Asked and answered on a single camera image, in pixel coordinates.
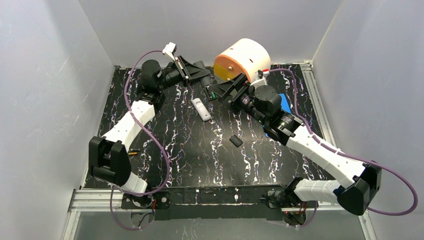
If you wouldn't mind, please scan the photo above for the white remote control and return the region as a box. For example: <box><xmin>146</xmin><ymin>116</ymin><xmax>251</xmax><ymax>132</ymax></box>
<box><xmin>191</xmin><ymin>98</ymin><xmax>211</xmax><ymax>122</ymax></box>

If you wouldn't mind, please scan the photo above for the black remote battery cover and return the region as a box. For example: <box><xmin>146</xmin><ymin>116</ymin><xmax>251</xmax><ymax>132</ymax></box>
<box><xmin>229</xmin><ymin>135</ymin><xmax>243</xmax><ymax>148</ymax></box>

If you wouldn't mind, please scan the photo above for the black remote control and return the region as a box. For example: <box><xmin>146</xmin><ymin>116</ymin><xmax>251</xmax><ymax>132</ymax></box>
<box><xmin>200</xmin><ymin>75</ymin><xmax>214</xmax><ymax>101</ymax></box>

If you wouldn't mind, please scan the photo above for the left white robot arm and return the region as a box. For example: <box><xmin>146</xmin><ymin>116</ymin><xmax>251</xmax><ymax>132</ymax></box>
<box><xmin>88</xmin><ymin>56</ymin><xmax>212</xmax><ymax>196</ymax></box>

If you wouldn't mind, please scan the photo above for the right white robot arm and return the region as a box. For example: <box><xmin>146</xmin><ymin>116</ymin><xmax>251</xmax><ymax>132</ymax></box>
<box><xmin>208</xmin><ymin>73</ymin><xmax>382</xmax><ymax>216</ymax></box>

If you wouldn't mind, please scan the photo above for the round white drawer cabinet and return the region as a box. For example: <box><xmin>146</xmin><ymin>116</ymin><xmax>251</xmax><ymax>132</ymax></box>
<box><xmin>213</xmin><ymin>38</ymin><xmax>271</xmax><ymax>83</ymax></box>

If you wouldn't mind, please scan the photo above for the blue rectangular pad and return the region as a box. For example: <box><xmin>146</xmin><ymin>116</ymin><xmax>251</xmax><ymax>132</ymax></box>
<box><xmin>279</xmin><ymin>93</ymin><xmax>292</xmax><ymax>114</ymax></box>

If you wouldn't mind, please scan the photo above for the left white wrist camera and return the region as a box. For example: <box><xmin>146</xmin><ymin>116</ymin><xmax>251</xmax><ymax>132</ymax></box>
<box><xmin>162</xmin><ymin>42</ymin><xmax>177</xmax><ymax>62</ymax></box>

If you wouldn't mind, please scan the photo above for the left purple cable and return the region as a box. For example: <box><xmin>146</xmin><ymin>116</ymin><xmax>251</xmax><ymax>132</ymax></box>
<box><xmin>109</xmin><ymin>50</ymin><xmax>171</xmax><ymax>231</ymax></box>

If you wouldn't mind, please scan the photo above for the purple cable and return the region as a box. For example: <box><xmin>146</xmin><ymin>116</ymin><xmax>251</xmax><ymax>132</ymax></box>
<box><xmin>109</xmin><ymin>50</ymin><xmax>171</xmax><ymax>231</ymax></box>
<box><xmin>264</xmin><ymin>68</ymin><xmax>419</xmax><ymax>229</ymax></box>

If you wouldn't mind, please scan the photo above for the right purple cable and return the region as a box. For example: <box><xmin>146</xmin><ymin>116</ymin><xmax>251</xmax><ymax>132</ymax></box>
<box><xmin>264</xmin><ymin>68</ymin><xmax>419</xmax><ymax>229</ymax></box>

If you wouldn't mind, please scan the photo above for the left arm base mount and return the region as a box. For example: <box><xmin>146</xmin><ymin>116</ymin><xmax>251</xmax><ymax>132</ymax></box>
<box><xmin>120</xmin><ymin>191</ymin><xmax>171</xmax><ymax>229</ymax></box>

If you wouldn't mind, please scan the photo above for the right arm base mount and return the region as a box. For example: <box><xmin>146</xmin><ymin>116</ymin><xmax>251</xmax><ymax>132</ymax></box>
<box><xmin>258</xmin><ymin>190</ymin><xmax>319</xmax><ymax>228</ymax></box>

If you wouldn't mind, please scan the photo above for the aluminium frame rail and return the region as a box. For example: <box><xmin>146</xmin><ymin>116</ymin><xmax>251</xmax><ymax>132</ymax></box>
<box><xmin>61</xmin><ymin>189</ymin><xmax>125</xmax><ymax>240</ymax></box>

